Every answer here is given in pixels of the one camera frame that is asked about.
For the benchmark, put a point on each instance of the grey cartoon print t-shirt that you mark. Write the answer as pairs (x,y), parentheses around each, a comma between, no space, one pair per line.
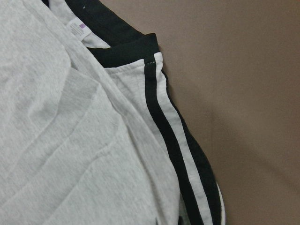
(88,132)

